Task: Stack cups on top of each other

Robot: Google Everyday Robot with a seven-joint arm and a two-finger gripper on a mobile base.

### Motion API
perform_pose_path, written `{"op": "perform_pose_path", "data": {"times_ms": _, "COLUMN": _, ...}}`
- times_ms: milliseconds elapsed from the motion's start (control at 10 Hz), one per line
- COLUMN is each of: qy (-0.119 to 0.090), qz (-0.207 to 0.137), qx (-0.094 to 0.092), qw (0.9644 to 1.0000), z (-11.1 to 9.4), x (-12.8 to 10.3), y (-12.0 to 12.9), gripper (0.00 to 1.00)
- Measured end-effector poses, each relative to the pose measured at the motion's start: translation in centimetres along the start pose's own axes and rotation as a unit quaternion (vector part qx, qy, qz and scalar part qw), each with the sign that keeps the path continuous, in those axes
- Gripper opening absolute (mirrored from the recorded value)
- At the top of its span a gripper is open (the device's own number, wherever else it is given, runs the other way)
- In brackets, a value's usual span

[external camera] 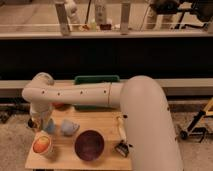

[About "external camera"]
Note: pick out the green plastic bin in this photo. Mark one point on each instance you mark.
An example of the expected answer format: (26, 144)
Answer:
(90, 79)

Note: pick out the light blue cup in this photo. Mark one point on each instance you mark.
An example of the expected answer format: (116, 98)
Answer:
(50, 127)

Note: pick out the yellow black cart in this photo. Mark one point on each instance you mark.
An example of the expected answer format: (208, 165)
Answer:
(202, 123)

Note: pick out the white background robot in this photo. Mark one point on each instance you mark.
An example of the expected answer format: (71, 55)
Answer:
(71, 11)

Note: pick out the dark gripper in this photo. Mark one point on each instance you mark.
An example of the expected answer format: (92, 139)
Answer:
(35, 124)

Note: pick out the black tripod equipment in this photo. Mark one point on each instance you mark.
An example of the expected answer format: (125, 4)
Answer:
(202, 9)

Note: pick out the purple bowl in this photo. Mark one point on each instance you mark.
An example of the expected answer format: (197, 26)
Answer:
(89, 145)

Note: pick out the white cup orange inside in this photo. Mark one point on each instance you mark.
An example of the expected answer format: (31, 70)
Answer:
(42, 144)

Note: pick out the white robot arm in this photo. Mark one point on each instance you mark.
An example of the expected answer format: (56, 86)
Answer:
(149, 126)

